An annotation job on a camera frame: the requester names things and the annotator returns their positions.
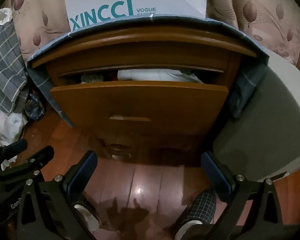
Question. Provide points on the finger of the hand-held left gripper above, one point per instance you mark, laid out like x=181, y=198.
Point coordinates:
x=43, y=153
x=17, y=145

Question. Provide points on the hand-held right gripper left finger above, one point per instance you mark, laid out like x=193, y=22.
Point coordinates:
x=81, y=173

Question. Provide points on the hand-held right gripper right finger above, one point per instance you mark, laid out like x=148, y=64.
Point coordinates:
x=215, y=173

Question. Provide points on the grey underwear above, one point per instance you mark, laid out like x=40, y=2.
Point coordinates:
x=90, y=78

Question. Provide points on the wooden drawer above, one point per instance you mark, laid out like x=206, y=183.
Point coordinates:
x=140, y=100

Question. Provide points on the white underwear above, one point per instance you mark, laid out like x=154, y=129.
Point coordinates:
x=152, y=75

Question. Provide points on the white crumpled cloth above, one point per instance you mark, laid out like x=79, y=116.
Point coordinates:
x=5, y=127

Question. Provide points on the person's right leg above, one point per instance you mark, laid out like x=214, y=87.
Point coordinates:
x=202, y=205

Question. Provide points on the blue patterned bag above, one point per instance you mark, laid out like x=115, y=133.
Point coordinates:
x=35, y=106

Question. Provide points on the grey plaid quilt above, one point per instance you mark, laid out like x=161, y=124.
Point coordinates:
x=5, y=67

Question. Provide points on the blue plaid cloth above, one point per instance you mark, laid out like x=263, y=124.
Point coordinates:
x=247, y=80

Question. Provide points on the wooden nightstand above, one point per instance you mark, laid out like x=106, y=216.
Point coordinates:
x=140, y=45

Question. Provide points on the pink leaf-print curtain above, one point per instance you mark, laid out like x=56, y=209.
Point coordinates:
x=265, y=17

